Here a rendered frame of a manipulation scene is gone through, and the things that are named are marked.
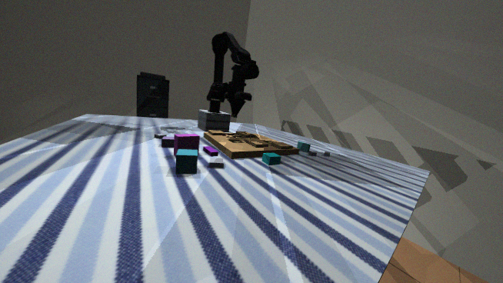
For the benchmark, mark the tan wooden puzzle board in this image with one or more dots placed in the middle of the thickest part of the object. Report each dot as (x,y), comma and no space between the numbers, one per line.
(251,146)

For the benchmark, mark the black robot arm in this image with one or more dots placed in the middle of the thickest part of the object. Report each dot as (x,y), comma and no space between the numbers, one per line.
(246,70)

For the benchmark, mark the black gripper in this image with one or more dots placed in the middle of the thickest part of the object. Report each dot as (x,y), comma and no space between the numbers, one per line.
(238,98)

